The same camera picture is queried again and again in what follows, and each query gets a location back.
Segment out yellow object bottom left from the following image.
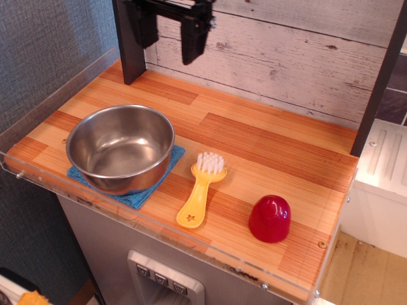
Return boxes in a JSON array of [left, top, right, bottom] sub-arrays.
[[17, 291, 50, 305]]

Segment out blue folded cloth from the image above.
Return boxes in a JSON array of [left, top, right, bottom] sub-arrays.
[[67, 145, 186, 210]]

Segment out grey toy fridge cabinet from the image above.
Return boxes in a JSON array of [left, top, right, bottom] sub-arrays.
[[58, 196, 288, 304]]

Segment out dark vertical post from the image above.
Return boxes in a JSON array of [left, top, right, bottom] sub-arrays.
[[112, 0, 146, 85], [350, 1, 406, 157]]

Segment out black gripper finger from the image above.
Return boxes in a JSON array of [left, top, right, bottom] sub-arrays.
[[181, 15, 210, 65], [127, 3, 158, 49]]

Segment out dark right vertical post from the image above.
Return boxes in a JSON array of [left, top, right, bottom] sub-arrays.
[[350, 1, 406, 157]]

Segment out red plastic cup upside down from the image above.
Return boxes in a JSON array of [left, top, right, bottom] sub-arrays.
[[249, 195, 291, 243]]

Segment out yellow brush white bristles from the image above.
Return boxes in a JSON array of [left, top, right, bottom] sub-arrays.
[[176, 152, 227, 229]]

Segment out clear acrylic guard rail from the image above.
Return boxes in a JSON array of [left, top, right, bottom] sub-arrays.
[[1, 63, 357, 304]]

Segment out white toy sink unit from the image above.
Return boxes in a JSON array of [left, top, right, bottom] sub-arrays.
[[340, 119, 406, 257]]

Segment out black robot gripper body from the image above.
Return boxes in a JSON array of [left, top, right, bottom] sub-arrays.
[[123, 1, 214, 29]]

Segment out silver metal bowl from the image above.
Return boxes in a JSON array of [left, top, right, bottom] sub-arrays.
[[66, 104, 175, 195]]

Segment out silver dispenser button panel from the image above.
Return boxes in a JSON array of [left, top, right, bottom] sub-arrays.
[[127, 250, 205, 304]]

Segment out dark left vertical post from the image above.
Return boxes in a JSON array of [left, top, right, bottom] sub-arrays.
[[112, 0, 146, 85]]

